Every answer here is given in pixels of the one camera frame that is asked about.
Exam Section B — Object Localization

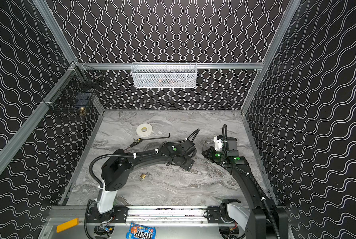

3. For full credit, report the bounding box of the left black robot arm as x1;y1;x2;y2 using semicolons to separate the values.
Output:
84;129;200;223

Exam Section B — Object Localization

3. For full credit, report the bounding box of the black wire wall basket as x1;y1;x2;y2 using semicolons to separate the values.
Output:
46;64;104;121

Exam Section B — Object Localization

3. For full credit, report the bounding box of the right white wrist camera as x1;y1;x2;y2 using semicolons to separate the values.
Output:
213;135;224;151

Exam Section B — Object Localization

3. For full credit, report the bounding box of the black hex key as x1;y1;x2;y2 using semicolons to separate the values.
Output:
143;133;171;140

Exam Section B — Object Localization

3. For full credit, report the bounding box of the brass padlock in basket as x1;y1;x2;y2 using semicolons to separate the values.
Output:
79;107;86;117

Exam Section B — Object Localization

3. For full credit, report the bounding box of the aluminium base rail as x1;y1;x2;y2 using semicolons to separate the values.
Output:
85;205;286;225

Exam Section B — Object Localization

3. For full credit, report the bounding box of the yellow block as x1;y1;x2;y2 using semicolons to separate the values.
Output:
56;218;80;233

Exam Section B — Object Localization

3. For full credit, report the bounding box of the white mesh wall basket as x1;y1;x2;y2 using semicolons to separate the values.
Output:
131;62;198;88

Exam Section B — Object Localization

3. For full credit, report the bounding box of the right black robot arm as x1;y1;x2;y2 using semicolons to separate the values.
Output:
202;124;289;239

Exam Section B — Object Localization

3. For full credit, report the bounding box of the white tape roll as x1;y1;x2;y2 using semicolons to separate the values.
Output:
136;123;153;138

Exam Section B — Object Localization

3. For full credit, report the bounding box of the blue candy bag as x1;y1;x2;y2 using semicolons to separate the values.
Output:
126;223;156;239

